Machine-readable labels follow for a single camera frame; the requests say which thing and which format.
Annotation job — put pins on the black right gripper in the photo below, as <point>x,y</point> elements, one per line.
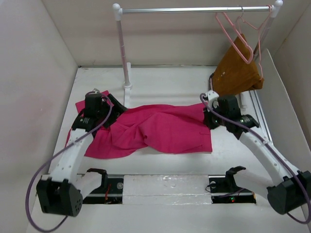
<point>207,120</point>

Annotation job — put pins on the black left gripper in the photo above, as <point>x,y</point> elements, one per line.
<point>120,108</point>

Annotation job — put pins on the pink trousers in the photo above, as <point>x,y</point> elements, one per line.
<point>165,128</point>

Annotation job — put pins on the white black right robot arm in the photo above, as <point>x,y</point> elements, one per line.
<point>288,188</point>

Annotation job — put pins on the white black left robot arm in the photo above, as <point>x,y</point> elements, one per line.
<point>62,192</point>

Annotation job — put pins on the brown trousers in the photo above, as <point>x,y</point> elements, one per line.
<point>233,75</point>

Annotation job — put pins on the pink hanger with brown trousers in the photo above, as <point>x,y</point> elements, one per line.
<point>262,31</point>

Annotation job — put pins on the white clothes rack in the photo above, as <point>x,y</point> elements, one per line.
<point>119,12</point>

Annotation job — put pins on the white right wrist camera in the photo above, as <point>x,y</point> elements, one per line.
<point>209,98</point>

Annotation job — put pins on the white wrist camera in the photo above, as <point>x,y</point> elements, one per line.
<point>94,91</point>
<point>209,98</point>

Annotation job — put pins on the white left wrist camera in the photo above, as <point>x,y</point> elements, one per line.
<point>94,91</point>

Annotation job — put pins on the aluminium side rail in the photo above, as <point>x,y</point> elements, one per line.
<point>260,114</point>

